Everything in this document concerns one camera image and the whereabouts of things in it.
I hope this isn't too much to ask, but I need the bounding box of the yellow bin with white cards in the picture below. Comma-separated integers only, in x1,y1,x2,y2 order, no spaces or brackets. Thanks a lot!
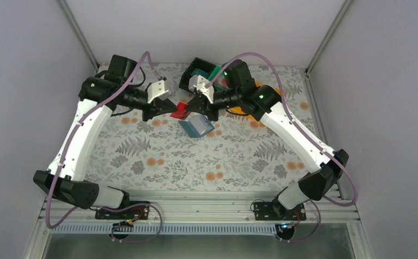
230,105,256,120

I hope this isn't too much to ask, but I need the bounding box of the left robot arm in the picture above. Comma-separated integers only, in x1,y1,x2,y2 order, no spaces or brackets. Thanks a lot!
33,55,177,219

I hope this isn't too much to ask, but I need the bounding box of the slotted grey cable duct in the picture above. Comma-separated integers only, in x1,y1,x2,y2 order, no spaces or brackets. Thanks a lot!
51,222,291,236

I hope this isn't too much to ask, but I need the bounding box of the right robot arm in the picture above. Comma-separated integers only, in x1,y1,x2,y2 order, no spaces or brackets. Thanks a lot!
187,59,349,220

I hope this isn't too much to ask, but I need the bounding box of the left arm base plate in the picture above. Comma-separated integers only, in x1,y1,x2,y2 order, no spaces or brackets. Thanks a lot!
95,201,150,221

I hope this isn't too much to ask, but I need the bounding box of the aluminium frame rail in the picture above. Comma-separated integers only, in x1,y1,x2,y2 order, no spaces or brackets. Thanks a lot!
39,191,362,224

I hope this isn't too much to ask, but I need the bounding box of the green storage bin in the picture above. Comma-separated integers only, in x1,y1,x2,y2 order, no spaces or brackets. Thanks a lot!
207,65,222,81

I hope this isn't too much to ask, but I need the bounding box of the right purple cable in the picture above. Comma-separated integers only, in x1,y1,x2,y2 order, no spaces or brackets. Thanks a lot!
203,52,359,244

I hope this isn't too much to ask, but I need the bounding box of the black storage bin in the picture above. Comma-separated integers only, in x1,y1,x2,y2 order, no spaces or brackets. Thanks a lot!
179,57,217,92

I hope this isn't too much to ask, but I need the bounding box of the blue leather card holder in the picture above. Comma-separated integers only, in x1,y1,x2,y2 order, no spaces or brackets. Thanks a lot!
178,114,215,138

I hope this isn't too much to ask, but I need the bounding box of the teal VIP card stack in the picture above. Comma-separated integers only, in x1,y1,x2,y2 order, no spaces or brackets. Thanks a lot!
191,69,209,79

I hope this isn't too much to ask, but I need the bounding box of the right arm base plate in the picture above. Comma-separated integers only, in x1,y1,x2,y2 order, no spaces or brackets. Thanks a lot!
250,200,307,221

